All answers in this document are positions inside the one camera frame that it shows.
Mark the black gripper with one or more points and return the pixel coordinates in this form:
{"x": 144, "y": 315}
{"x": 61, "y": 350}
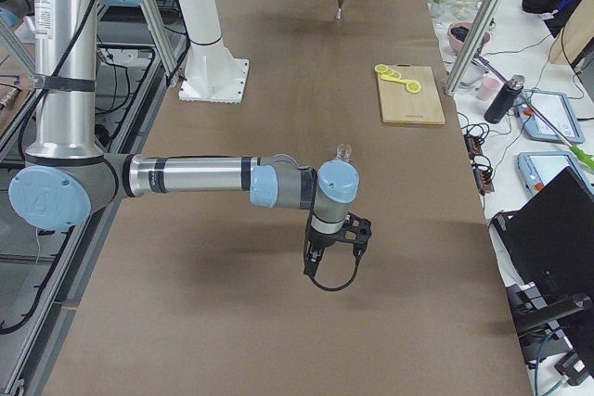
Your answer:
{"x": 321, "y": 240}

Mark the steel double jigger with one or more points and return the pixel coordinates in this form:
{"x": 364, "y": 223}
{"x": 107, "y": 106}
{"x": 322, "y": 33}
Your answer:
{"x": 338, "y": 14}

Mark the clear glass measuring cup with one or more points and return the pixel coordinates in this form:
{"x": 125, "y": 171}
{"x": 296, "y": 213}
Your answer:
{"x": 344, "y": 152}

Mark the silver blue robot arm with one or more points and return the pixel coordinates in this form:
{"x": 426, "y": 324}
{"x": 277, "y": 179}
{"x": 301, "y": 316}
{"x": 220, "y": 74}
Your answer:
{"x": 67, "y": 176}

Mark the pink cup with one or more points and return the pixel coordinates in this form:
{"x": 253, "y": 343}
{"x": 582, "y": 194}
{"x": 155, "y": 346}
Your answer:
{"x": 488, "y": 89}

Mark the bamboo cutting board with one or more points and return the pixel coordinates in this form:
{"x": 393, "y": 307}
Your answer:
{"x": 398, "y": 106}

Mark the yellow plastic knife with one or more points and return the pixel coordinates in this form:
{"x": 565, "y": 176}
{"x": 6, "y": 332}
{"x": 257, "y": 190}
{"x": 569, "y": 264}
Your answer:
{"x": 401, "y": 80}

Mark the lemon slice on knife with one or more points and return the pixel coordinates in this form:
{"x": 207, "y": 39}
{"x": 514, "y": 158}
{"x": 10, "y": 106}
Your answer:
{"x": 413, "y": 88}

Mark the outer lemon slice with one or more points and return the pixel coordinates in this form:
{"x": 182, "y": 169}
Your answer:
{"x": 381, "y": 69}

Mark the black laptop monitor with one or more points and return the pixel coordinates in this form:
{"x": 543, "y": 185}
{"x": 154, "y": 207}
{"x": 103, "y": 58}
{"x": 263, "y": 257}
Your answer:
{"x": 550, "y": 243}

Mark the blue teach pendant near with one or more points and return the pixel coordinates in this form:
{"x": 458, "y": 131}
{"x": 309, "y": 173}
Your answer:
{"x": 538, "y": 168}

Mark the blue teach pendant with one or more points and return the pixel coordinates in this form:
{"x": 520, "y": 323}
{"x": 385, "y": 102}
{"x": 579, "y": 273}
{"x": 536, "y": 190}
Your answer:
{"x": 557, "y": 110}
{"x": 538, "y": 168}

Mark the black water bottle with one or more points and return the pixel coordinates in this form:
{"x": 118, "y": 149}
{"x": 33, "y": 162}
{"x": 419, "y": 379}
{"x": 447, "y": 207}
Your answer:
{"x": 504, "y": 99}

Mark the pink bowl with cloth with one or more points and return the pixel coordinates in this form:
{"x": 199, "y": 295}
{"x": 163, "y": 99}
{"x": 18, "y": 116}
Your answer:
{"x": 457, "y": 34}

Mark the blue teach pendant far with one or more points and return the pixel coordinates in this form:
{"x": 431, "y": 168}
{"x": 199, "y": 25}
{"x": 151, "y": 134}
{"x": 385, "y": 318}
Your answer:
{"x": 557, "y": 110}

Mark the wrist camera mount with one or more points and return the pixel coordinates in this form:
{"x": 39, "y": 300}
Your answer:
{"x": 356, "y": 231}

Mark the white camera pillar base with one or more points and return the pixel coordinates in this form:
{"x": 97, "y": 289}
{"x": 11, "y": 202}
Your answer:
{"x": 212, "y": 74}

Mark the aluminium frame post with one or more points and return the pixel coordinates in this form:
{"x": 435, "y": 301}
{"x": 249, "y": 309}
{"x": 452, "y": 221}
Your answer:
{"x": 471, "y": 45}

